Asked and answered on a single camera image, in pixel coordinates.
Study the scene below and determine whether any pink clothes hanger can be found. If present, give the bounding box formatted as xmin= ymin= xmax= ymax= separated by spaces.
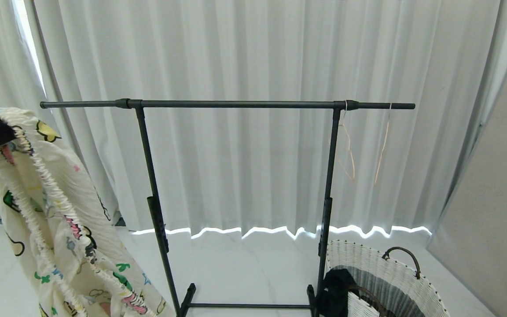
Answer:
xmin=373 ymin=106 xmax=393 ymax=185
xmin=338 ymin=109 xmax=356 ymax=182

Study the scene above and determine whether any cream printed garment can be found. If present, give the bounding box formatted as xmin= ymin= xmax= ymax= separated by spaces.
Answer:
xmin=0 ymin=107 xmax=168 ymax=317

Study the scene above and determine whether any black clothes rack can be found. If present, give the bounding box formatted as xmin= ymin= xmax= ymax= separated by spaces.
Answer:
xmin=40 ymin=98 xmax=416 ymax=317

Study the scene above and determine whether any white laundry basket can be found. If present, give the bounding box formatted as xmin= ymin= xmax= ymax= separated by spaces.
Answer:
xmin=326 ymin=240 xmax=450 ymax=317

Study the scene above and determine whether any white curtain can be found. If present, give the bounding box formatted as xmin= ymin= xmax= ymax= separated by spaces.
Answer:
xmin=0 ymin=0 xmax=500 ymax=240

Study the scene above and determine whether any black garment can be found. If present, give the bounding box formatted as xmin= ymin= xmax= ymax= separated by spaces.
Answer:
xmin=315 ymin=269 xmax=360 ymax=317

